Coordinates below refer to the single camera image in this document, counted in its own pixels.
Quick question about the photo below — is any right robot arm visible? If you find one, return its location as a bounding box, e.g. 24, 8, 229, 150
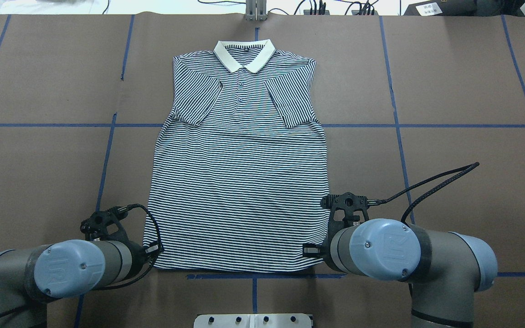
302, 218, 498, 328

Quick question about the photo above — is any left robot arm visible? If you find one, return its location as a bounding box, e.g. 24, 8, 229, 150
0, 240, 162, 328

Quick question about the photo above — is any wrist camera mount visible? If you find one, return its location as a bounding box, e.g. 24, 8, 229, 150
320, 192, 372, 239
80, 206, 131, 243

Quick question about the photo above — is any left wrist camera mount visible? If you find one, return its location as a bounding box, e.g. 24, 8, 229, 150
80, 206, 131, 243

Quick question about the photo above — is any white pedestal column base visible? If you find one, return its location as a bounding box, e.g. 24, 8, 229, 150
193, 313, 314, 328

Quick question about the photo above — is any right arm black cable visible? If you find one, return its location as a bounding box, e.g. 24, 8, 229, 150
367, 162, 480, 226

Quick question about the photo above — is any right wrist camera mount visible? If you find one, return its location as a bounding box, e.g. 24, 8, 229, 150
320, 192, 372, 239

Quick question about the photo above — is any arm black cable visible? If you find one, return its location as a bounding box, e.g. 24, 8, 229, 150
0, 204, 163, 328
367, 162, 480, 226

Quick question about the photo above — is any aluminium frame post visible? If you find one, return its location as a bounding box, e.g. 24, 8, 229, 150
244, 0, 268, 21

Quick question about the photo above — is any striped polo shirt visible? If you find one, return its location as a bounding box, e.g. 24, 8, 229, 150
143, 40, 329, 273

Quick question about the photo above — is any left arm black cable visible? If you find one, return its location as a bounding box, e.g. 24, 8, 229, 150
0, 204, 163, 328

